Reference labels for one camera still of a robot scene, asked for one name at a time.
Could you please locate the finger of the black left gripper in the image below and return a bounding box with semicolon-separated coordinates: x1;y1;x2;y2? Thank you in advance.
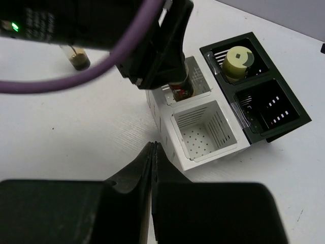
117;1;193;89

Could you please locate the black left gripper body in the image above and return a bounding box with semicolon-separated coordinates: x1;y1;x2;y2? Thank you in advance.
1;1;142;53

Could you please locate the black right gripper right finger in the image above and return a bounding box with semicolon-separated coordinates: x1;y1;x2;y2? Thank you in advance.
151;142;288;243

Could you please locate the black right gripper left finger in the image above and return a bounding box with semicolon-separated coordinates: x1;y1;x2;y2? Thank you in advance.
1;142;154;243

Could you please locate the tall gold oil spray bottle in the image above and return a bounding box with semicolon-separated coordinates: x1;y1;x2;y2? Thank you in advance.
60;45;91;71

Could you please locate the small black-lid pepper jar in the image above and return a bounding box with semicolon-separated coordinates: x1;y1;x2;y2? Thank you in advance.
169;64;195;102

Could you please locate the wide black-lid cream spice jar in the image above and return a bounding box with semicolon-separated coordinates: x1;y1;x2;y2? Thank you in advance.
221;46;254;83

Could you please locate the white two-slot organizer box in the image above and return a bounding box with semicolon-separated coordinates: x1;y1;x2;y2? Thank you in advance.
146;56;250;171

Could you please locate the black two-slot organizer box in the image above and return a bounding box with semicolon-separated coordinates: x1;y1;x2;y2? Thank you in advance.
200;32;312;144

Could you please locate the blue table corner label right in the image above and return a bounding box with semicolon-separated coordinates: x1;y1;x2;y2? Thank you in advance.
320;43;325;54

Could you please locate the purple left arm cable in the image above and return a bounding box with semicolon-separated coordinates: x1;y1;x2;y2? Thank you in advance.
0;0;168;95

